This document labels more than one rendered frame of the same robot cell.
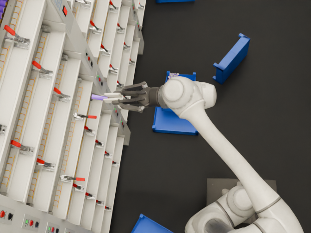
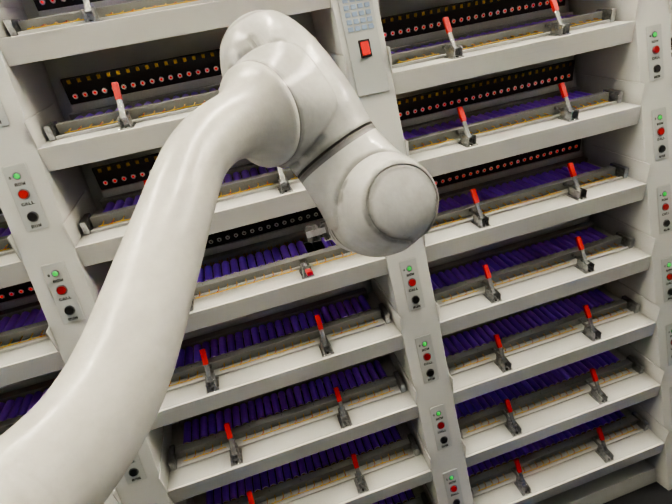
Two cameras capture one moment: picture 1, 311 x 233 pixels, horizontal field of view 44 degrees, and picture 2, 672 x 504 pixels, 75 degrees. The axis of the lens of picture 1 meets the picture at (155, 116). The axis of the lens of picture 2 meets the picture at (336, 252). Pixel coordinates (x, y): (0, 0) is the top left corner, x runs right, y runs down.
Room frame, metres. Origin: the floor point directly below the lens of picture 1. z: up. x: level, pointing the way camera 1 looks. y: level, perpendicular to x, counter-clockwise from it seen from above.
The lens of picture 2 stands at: (0.31, -0.53, 1.19)
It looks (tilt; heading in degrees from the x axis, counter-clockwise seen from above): 13 degrees down; 59
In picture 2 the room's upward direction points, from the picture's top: 13 degrees counter-clockwise
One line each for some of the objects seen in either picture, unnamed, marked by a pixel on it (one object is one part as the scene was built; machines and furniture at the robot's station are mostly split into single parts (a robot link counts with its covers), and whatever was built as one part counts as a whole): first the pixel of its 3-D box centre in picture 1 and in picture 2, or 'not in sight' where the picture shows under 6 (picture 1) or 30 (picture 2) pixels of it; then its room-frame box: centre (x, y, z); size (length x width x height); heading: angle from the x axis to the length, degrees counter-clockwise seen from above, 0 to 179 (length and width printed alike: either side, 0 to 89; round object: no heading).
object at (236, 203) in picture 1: (239, 203); not in sight; (0.27, -0.29, 0.44); 0.18 x 0.16 x 0.22; 108
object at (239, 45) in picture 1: (230, 59); not in sight; (1.24, -0.60, 0.10); 0.30 x 0.08 x 0.20; 126
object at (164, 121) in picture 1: (177, 117); not in sight; (0.96, -0.13, 0.04); 0.30 x 0.20 x 0.08; 68
